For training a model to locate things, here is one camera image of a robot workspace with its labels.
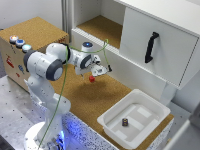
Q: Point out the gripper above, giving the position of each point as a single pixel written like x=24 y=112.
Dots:
x=100 y=69

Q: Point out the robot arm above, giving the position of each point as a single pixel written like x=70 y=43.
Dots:
x=43 y=66

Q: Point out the white cabinet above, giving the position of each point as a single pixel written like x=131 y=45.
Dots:
x=140 y=50

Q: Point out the white plastic box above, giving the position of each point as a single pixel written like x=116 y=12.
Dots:
x=133 y=116

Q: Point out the purple block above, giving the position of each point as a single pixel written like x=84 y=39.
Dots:
x=125 y=122

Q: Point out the white sliding door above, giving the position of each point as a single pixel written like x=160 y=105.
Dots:
x=156 y=46

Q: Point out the green button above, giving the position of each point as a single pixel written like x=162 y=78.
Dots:
x=26 y=47

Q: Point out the blue button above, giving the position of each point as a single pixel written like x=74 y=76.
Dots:
x=19 y=42

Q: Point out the red button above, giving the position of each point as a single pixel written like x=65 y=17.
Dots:
x=13 y=39

